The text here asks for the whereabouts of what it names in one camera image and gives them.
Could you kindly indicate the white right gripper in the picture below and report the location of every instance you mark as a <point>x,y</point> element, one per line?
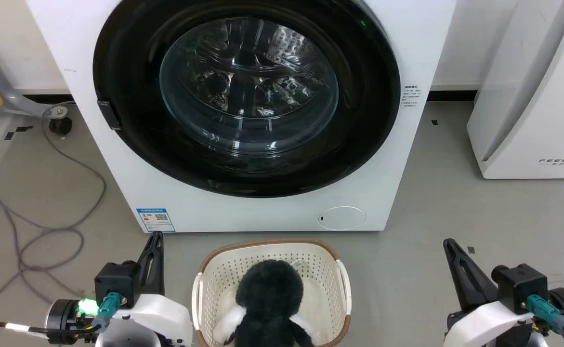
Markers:
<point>484,325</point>

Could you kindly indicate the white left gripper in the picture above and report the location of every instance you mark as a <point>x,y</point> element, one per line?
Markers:
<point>161,318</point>

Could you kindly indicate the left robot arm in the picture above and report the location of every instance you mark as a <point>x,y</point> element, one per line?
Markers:
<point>65,315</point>

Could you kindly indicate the white front-load washing machine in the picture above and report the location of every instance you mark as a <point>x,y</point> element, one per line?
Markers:
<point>118,159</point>

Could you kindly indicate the round black glass washer door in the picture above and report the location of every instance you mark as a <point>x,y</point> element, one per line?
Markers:
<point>248,86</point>

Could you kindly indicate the blue energy label sticker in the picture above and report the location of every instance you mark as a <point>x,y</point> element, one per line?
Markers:
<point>155,220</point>

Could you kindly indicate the cream perforated laundry basket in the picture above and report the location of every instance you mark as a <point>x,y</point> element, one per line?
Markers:
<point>219,279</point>

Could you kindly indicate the black white plush penguin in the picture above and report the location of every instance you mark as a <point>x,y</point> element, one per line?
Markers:
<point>268,303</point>

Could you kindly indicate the round white filter cover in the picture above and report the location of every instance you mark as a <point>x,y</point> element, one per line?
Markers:
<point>342,218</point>

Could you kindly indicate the white air purifier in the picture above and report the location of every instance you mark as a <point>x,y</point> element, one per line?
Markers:
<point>527,120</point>

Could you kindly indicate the black caster wheel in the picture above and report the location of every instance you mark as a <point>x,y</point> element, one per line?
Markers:
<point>60,125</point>

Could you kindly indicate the small text warning sticker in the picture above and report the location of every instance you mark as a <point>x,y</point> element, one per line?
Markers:
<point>412,96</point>

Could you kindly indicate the grey metal furniture leg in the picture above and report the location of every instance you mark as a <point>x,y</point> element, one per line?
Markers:
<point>7,91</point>

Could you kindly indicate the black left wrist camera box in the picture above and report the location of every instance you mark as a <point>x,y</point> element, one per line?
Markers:
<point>117,284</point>

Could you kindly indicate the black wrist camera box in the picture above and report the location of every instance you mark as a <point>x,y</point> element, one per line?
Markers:
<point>117,284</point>
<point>520,284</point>

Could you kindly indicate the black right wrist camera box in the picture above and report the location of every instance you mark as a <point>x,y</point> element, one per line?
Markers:
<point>520,284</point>

